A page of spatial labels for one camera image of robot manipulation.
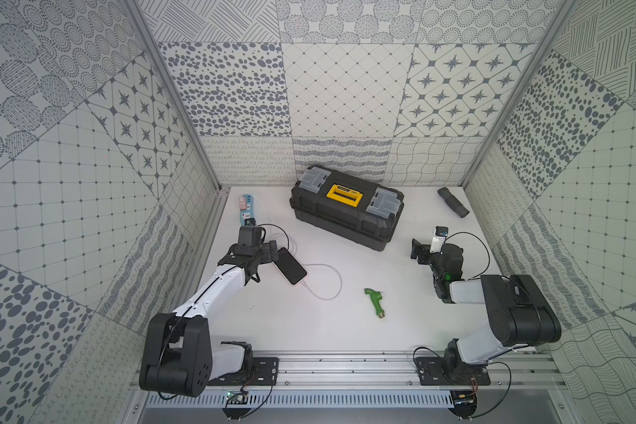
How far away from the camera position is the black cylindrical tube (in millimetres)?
1118

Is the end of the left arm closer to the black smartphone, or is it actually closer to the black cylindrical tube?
the black smartphone

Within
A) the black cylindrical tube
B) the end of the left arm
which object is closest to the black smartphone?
the end of the left arm

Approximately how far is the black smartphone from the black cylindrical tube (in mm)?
709

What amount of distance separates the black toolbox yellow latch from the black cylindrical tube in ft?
0.91

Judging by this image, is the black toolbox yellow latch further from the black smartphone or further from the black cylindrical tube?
the black cylindrical tube

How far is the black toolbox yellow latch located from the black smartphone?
0.17 meters

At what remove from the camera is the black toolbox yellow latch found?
915mm

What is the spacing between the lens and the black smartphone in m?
0.93
